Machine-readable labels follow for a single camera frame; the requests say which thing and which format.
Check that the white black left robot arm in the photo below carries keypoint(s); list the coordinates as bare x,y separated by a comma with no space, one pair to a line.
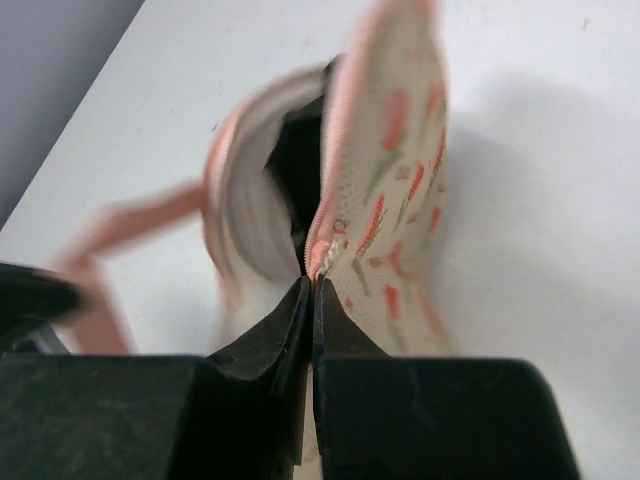
33,301

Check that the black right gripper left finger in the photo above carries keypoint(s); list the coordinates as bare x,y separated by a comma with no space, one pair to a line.
236,414

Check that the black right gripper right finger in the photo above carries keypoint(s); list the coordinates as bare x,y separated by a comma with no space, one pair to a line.
384,417

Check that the floral pink mesh laundry bag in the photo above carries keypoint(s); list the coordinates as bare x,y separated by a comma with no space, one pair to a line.
335,171

